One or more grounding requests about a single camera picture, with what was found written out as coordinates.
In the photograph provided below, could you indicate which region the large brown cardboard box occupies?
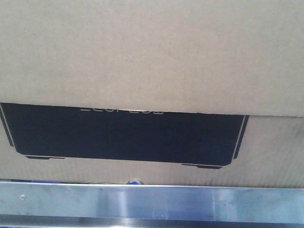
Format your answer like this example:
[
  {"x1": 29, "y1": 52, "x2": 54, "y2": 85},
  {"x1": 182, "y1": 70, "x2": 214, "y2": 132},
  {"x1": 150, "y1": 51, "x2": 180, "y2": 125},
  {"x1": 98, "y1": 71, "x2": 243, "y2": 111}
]
[{"x1": 0, "y1": 0, "x2": 304, "y2": 188}]

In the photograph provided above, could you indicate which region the blue item under box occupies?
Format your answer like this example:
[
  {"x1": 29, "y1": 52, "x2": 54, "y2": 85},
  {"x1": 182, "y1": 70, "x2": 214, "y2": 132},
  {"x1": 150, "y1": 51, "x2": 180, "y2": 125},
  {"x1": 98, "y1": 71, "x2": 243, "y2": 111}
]
[{"x1": 126, "y1": 179, "x2": 143, "y2": 185}]

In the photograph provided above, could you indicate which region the metal shelf front rail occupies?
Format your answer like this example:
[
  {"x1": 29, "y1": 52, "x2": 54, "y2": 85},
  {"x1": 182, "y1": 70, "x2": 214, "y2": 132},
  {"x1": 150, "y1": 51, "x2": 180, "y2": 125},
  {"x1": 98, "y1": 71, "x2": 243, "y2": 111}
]
[{"x1": 0, "y1": 181, "x2": 304, "y2": 228}]

